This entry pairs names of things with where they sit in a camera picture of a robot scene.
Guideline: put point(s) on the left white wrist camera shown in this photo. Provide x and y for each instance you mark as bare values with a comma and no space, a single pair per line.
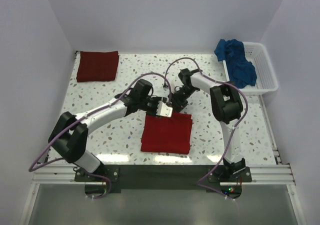
163,110

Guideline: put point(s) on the blue t shirt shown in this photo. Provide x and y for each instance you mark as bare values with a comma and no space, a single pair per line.
241,71

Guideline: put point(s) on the folded dark red shirt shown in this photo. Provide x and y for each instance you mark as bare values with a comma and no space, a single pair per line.
97,66

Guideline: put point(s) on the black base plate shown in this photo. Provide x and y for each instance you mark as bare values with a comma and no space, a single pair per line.
115,178

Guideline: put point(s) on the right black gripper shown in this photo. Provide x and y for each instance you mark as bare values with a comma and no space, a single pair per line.
177,104

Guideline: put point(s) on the white plastic basket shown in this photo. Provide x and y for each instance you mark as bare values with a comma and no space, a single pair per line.
266,81

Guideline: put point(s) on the aluminium rail frame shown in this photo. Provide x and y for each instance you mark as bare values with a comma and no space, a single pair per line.
64,174

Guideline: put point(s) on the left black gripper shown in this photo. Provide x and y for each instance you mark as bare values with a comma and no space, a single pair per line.
156,99

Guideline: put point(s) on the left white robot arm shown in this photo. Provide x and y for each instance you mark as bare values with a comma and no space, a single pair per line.
69,136

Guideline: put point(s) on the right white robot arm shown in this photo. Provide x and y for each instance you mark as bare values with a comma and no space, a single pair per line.
227,109

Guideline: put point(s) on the red t shirt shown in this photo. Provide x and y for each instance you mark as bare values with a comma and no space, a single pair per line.
167,134

